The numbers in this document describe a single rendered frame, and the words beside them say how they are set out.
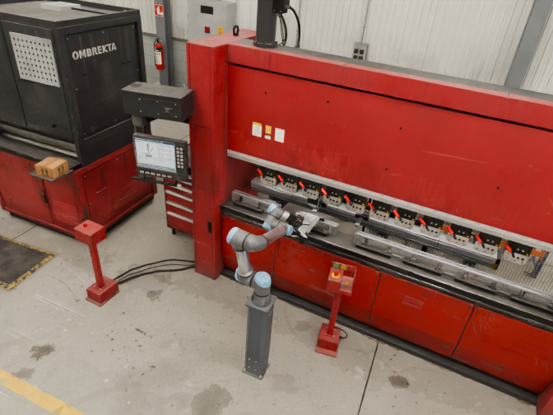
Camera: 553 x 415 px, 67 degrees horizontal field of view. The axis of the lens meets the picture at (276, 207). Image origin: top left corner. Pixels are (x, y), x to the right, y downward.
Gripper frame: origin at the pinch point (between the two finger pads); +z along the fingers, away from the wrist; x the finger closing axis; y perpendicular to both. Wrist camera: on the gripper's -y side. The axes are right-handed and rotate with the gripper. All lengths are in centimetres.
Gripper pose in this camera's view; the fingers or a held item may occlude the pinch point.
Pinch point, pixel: (308, 231)
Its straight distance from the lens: 316.3
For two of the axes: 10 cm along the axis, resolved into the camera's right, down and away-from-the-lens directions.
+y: 4.7, -6.1, -6.5
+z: 8.6, 4.9, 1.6
